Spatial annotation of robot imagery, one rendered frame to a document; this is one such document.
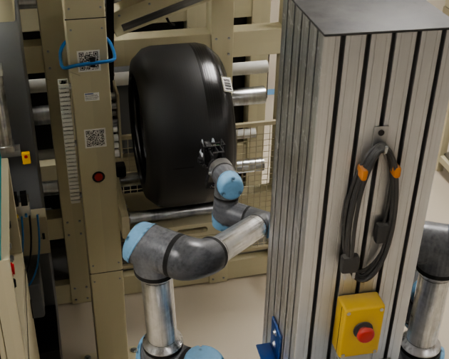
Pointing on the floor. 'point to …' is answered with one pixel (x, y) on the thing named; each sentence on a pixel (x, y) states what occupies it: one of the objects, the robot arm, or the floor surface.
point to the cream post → (108, 310)
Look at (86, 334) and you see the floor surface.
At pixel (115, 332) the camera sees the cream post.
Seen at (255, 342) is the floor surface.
